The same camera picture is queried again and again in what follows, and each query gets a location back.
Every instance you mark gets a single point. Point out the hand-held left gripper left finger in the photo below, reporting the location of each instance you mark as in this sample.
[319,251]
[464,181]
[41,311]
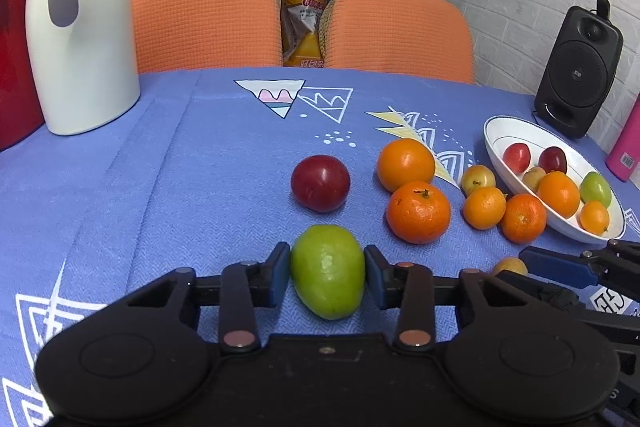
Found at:
[279,277]

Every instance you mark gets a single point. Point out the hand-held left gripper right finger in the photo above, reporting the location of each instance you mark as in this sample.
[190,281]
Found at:
[375,277]

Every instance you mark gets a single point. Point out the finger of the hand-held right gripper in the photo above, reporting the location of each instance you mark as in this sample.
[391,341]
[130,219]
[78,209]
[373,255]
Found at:
[560,269]
[555,294]

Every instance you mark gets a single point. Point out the oblong green jujube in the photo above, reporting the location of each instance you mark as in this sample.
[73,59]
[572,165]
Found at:
[327,274]

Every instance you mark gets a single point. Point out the tan longan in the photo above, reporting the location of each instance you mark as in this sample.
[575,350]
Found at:
[510,266]
[533,178]

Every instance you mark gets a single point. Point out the small orange mandarin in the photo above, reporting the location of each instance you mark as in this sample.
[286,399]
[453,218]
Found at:
[484,208]
[595,218]

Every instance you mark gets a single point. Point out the large orange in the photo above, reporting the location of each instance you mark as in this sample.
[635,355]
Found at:
[558,194]

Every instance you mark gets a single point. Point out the round green apple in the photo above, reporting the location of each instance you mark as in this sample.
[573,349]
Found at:
[596,189]

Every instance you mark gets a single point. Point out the dark red plum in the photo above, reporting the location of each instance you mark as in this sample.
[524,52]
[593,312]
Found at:
[320,183]
[552,159]

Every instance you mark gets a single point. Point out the bright red plum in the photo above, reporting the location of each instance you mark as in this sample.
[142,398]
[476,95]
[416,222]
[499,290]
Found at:
[516,157]

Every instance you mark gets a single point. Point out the white plate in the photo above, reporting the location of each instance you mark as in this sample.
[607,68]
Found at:
[500,142]

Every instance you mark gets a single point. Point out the orange mandarin with stem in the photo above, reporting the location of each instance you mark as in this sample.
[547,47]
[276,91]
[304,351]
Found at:
[418,214]

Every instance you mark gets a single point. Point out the round orange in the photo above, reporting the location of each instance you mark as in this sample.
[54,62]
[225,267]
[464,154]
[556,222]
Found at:
[405,164]

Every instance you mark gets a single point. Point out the small yellow apricot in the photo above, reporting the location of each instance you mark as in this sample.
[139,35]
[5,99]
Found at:
[477,179]

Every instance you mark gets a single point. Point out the blue printed tablecloth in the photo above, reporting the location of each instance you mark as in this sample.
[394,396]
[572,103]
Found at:
[175,187]

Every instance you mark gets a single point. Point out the pink bottle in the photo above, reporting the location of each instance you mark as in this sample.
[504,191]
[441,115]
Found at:
[626,147]

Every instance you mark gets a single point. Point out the black speaker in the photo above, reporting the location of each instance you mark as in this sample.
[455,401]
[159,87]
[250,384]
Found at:
[580,72]

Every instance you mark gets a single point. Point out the orange chair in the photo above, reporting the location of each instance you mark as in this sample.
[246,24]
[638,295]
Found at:
[205,22]
[400,32]

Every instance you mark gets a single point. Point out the yellow snack bag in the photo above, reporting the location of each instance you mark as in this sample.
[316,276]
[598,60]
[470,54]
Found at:
[302,22]

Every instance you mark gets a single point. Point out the white thermos jug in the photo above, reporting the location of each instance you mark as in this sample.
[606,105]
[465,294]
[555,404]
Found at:
[85,72]

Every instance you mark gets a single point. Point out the red thermos jug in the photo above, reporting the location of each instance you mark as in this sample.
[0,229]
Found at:
[15,57]

